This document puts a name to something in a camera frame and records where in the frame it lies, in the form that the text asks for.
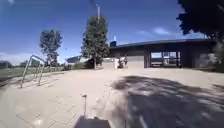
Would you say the lamp pole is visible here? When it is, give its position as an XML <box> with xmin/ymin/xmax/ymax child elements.
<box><xmin>95</xmin><ymin>3</ymin><xmax>101</xmax><ymax>21</ymax></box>

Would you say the small leafy tree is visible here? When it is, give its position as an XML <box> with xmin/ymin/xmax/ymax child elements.
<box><xmin>38</xmin><ymin>29</ymin><xmax>63</xmax><ymax>67</ymax></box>

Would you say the dark overhanging tree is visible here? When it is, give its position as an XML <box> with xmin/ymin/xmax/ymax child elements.
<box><xmin>176</xmin><ymin>0</ymin><xmax>224</xmax><ymax>41</ymax></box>

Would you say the grass field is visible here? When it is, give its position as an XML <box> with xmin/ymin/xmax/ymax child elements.
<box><xmin>0</xmin><ymin>66</ymin><xmax>65</xmax><ymax>81</ymax></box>

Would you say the pale paved plaza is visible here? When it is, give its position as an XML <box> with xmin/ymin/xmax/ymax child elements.
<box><xmin>0</xmin><ymin>67</ymin><xmax>224</xmax><ymax>128</ymax></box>

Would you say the small distant house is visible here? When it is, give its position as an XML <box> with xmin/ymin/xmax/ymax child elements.
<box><xmin>65</xmin><ymin>55</ymin><xmax>88</xmax><ymax>65</ymax></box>

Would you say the robot's own part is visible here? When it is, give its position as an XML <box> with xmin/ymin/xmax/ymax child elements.
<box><xmin>81</xmin><ymin>94</ymin><xmax>88</xmax><ymax>118</ymax></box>

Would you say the low building with dark roof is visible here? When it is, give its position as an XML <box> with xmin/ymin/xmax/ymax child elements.
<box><xmin>101</xmin><ymin>37</ymin><xmax>221</xmax><ymax>70</ymax></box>

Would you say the metal hoop railing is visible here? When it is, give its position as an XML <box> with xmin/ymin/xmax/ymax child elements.
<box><xmin>20</xmin><ymin>54</ymin><xmax>47</xmax><ymax>89</ymax></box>

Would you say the tall dense tree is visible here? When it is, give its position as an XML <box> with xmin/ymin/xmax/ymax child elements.
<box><xmin>80</xmin><ymin>15</ymin><xmax>111</xmax><ymax>70</ymax></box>

